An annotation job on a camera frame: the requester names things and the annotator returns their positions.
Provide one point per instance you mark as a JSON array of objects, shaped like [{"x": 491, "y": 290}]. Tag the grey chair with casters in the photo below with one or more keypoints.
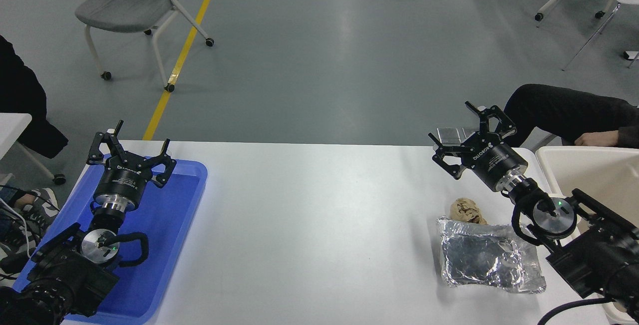
[{"x": 125, "y": 5}]

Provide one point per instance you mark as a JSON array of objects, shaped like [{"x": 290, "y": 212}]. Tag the large pale bin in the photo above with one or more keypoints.
[{"x": 584, "y": 170}]

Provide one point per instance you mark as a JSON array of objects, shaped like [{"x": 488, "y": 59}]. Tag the person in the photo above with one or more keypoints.
[
  {"x": 559, "y": 110},
  {"x": 20, "y": 95}
]

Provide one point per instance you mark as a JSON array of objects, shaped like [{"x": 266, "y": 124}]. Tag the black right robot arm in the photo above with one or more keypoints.
[{"x": 599, "y": 260}]

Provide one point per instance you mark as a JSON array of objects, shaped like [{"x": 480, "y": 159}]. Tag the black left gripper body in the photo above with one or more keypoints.
[{"x": 125, "y": 177}]

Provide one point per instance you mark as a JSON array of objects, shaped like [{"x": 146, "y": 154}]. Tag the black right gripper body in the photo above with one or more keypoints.
[{"x": 496, "y": 162}]

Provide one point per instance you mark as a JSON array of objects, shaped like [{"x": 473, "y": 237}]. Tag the blue plastic tray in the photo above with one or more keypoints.
[{"x": 169, "y": 225}]

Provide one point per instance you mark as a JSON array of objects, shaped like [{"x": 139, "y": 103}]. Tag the metal floor plate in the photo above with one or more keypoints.
[
  {"x": 472, "y": 132},
  {"x": 448, "y": 134}
]

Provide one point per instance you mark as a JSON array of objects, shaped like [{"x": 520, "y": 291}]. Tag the crumpled silver foil tray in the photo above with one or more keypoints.
[{"x": 486, "y": 257}]

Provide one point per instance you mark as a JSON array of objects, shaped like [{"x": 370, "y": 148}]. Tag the person's hand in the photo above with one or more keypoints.
[{"x": 599, "y": 139}]

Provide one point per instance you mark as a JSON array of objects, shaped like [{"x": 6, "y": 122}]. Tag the small white table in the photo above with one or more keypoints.
[{"x": 12, "y": 130}]

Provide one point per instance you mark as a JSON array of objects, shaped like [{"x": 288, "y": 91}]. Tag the person's shoe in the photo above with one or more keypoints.
[
  {"x": 47, "y": 207},
  {"x": 15, "y": 247}
]

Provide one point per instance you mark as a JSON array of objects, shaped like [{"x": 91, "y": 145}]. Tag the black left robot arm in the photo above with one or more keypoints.
[{"x": 75, "y": 275}]

